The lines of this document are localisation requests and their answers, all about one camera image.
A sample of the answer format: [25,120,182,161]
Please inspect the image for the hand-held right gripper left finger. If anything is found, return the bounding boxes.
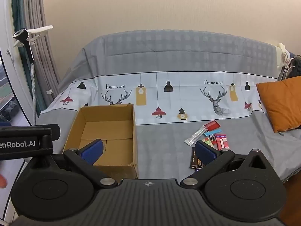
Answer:
[63,138,118,189]

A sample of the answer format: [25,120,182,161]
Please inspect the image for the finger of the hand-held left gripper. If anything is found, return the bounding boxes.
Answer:
[43,124,61,142]

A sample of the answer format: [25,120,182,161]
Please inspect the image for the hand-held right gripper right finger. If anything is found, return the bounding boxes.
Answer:
[180,140,271,189]

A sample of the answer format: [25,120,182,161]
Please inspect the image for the dark chocolate bar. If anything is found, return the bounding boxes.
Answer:
[189,147,203,170]

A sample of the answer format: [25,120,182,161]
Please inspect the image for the silver packet with red end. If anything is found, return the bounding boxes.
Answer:
[184,126,208,146]

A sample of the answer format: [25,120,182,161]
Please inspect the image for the brown cardboard box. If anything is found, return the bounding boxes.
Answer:
[62,103,140,180]

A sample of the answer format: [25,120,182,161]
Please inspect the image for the green and red snack packet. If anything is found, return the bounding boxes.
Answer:
[203,137,217,149]

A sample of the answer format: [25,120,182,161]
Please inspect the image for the pink snack packet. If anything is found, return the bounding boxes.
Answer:
[214,134,230,151]

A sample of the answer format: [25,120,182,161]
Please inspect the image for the blue snack packet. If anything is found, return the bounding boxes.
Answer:
[204,129,223,137]

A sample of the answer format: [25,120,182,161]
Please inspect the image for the glass window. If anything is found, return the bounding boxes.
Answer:
[0,52,36,128]

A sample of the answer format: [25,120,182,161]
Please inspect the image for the grey curtain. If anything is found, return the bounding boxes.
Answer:
[12,0,61,113]

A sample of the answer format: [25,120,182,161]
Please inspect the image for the orange cushion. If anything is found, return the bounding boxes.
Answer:
[256,75,301,133]

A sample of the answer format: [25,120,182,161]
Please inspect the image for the white garment steamer stand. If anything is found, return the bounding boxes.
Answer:
[12,25,54,126]

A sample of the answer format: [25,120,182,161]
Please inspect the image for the clothes hangers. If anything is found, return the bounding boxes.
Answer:
[277,52,297,81]

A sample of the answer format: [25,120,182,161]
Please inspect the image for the dark knitted garment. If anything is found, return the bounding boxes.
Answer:
[286,55,301,79]

